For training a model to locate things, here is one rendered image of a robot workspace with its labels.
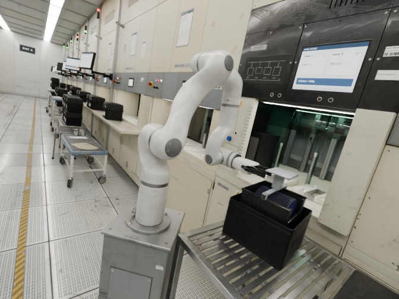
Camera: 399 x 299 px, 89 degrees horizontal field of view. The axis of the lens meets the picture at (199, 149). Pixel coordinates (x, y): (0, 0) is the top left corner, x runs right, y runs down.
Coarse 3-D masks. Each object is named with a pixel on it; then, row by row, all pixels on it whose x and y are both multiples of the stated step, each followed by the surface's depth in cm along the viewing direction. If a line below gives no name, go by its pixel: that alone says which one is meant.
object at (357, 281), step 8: (360, 272) 67; (352, 280) 62; (360, 280) 63; (368, 280) 64; (344, 288) 58; (352, 288) 59; (360, 288) 60; (368, 288) 60; (376, 288) 61; (384, 288) 61; (336, 296) 55; (344, 296) 56; (352, 296) 56; (360, 296) 57; (368, 296) 57; (376, 296) 58; (384, 296) 58; (392, 296) 59
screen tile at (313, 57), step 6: (306, 54) 104; (312, 54) 102; (318, 54) 100; (306, 60) 104; (312, 60) 102; (318, 60) 100; (324, 60) 98; (300, 66) 106; (312, 66) 102; (318, 66) 100; (324, 66) 98; (300, 72) 106; (306, 72) 104; (312, 72) 102; (318, 72) 100
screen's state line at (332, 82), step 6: (300, 78) 106; (306, 78) 104; (312, 78) 102; (318, 78) 100; (324, 78) 98; (330, 78) 96; (336, 78) 94; (342, 78) 92; (306, 84) 104; (312, 84) 102; (318, 84) 100; (324, 84) 97; (330, 84) 96; (336, 84) 94; (342, 84) 92; (348, 84) 90
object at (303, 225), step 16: (240, 208) 84; (304, 208) 93; (224, 224) 90; (240, 224) 84; (256, 224) 79; (272, 224) 75; (304, 224) 83; (240, 240) 84; (256, 240) 79; (272, 240) 75; (288, 240) 72; (272, 256) 76; (288, 256) 77
